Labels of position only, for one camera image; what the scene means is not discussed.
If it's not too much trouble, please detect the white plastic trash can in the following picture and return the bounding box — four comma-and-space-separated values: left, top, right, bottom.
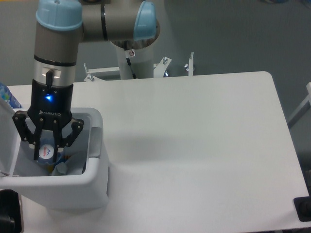
0, 108, 109, 209

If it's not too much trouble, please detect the blue patterned cylinder can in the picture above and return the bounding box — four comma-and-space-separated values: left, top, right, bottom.
0, 83, 23, 109

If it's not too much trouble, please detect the white bracket with bolt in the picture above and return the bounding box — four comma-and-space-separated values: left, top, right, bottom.
184, 51, 195, 76
154, 57, 172, 78
84, 63, 121, 82

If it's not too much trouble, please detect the black device bottom left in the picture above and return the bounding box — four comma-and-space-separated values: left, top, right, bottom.
0, 189, 22, 233

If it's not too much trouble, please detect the black cable on pedestal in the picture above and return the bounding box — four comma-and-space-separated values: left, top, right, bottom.
123, 41, 138, 80

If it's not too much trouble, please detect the white paper tissue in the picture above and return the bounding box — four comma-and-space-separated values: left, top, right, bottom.
50, 151, 87, 176

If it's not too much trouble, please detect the white bracket with bolt right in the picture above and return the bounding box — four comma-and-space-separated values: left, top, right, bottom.
184, 51, 195, 76

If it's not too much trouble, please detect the blue and orange snack wrapper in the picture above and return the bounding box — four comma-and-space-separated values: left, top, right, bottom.
47, 154, 73, 173

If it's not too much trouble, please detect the white bracket with bolt middle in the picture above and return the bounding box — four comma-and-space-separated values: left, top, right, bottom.
154, 57, 172, 78

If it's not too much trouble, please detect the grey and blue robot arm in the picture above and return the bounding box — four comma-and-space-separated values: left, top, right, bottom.
13, 0, 157, 162

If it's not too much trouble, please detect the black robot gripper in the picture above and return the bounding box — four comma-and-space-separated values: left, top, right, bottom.
12, 80, 84, 163

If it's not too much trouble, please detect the white bracket with bolt left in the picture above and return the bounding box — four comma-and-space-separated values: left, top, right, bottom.
84, 63, 121, 82

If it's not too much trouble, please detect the white metal frame right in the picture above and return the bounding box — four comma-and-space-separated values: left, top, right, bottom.
287, 83, 311, 129

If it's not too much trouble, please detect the clear plastic water bottle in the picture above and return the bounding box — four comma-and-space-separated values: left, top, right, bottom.
37, 138, 67, 165

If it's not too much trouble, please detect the white trash can lid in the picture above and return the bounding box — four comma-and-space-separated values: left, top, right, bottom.
0, 98, 21, 177

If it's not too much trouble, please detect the black clamp bottom right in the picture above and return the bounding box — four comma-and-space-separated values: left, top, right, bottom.
294, 196, 311, 222

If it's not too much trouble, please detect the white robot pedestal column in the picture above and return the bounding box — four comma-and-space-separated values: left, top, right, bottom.
110, 20, 161, 80

